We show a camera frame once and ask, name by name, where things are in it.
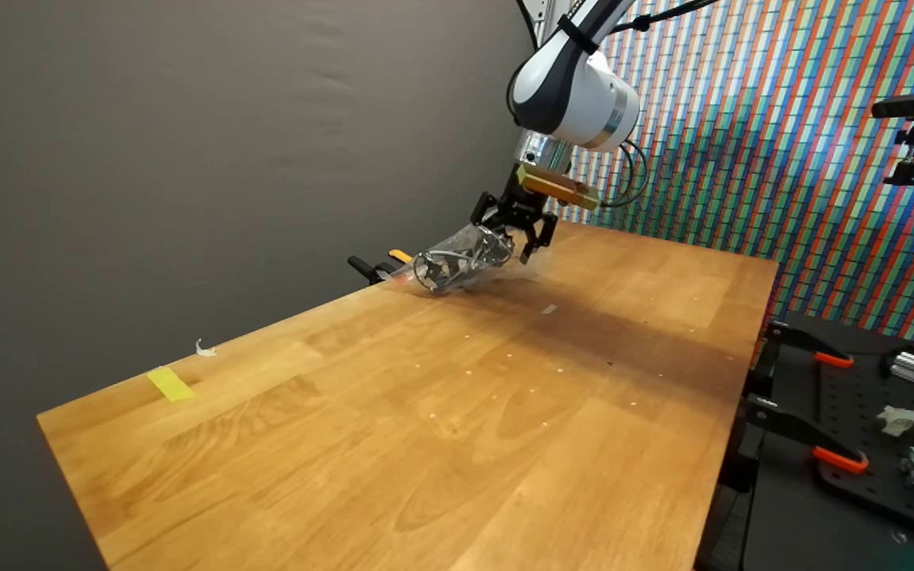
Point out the black orange table clamp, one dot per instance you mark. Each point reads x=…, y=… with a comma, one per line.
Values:
x=382, y=271

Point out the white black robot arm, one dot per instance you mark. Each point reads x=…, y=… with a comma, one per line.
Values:
x=560, y=96

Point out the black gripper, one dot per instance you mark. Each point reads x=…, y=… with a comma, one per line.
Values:
x=516, y=210

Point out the clear plastic bag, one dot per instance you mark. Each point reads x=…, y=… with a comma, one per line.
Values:
x=462, y=257

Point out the orange handled clamp lower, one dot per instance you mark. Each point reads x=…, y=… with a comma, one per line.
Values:
x=826, y=447

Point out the gold wrist camera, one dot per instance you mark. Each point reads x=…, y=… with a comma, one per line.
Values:
x=557, y=185

